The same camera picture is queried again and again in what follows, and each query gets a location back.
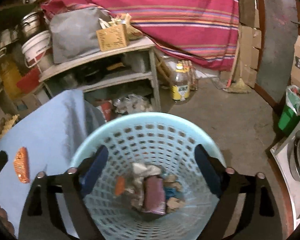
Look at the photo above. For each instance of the white plastic bucket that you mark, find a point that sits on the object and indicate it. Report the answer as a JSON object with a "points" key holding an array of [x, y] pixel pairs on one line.
{"points": [[38, 52]]}

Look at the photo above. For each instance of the blue table cloth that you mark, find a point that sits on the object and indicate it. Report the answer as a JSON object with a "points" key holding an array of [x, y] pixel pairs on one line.
{"points": [[51, 135]]}

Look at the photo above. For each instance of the dark wooden door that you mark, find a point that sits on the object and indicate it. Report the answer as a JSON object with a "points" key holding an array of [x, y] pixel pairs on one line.
{"points": [[280, 27]]}

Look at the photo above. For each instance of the red woven basket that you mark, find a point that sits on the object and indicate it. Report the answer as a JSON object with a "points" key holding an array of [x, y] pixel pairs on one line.
{"points": [[30, 81]]}

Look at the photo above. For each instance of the yellow chopstick holder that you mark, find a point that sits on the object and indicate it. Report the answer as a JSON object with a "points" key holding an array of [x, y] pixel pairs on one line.
{"points": [[113, 34]]}

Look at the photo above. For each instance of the yellow egg tray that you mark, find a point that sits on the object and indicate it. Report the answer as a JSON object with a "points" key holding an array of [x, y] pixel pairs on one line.
{"points": [[9, 124]]}

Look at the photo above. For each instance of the green trash bin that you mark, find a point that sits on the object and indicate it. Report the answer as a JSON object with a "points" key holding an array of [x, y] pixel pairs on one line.
{"points": [[290, 116]]}

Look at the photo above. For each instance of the light blue laundry basket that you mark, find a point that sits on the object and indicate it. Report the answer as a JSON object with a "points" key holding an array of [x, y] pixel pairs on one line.
{"points": [[166, 141]]}

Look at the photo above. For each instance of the brown paper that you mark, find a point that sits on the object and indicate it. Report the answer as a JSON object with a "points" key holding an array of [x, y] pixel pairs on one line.
{"points": [[174, 204]]}

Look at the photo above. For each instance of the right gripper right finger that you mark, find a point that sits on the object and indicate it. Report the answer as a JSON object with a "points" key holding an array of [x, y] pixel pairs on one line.
{"points": [[246, 208]]}

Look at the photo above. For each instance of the oil bottle on floor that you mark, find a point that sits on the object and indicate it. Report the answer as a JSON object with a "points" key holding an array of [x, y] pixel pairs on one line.
{"points": [[180, 83]]}

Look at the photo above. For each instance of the red plastic wrapper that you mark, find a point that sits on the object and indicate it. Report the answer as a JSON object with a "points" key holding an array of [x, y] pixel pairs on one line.
{"points": [[119, 186]]}

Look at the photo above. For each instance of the striped red curtain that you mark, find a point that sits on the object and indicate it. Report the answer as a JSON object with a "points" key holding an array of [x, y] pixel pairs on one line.
{"points": [[202, 31]]}

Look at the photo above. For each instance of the orange snack packet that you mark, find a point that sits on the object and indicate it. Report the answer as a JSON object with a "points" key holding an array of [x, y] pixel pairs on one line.
{"points": [[21, 165]]}

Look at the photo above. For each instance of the grey low shelf cabinet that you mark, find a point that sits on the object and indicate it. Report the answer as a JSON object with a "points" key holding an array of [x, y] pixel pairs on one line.
{"points": [[117, 77]]}

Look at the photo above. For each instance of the cooking oil jug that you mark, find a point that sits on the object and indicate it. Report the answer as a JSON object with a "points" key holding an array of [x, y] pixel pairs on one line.
{"points": [[10, 75]]}

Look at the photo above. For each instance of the steel cooking pot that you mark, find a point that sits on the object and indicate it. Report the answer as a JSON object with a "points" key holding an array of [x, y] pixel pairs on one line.
{"points": [[32, 24]]}

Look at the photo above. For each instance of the straw broom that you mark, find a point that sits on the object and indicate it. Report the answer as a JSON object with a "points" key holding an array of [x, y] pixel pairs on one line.
{"points": [[239, 86]]}

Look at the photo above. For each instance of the patterned snack bag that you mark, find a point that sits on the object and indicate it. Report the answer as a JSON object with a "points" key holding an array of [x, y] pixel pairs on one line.
{"points": [[136, 190]]}

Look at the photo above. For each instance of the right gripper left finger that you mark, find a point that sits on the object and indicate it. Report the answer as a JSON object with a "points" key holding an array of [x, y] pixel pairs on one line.
{"points": [[41, 217]]}

